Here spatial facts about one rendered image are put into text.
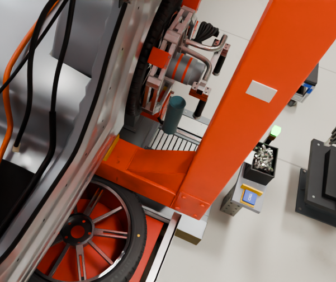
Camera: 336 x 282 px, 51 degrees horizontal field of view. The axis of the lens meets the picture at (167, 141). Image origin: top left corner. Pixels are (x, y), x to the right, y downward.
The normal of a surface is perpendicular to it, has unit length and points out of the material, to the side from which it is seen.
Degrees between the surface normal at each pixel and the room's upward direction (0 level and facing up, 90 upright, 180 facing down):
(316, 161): 0
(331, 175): 4
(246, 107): 90
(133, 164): 36
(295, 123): 0
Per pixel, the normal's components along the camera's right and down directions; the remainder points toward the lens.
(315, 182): 0.18, -0.53
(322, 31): -0.36, 0.75
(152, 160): -0.40, -0.66
